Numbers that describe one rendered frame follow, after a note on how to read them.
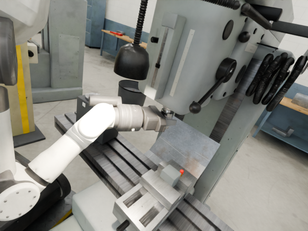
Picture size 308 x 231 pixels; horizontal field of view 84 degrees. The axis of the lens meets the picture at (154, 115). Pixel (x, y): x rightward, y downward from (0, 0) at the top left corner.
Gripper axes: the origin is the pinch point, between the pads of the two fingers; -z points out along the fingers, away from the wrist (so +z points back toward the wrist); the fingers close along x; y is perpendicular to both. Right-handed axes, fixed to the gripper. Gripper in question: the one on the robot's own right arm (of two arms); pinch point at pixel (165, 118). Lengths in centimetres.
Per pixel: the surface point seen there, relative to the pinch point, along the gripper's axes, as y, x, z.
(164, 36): -26.3, -5.4, 12.1
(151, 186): 22.4, -11.1, 4.1
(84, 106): 17.4, 38.8, 23.6
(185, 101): -12.6, -11.6, 4.1
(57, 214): 84, 24, 35
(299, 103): 27, 101, -358
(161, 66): -19.5, -6.4, 11.3
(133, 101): 76, 167, -57
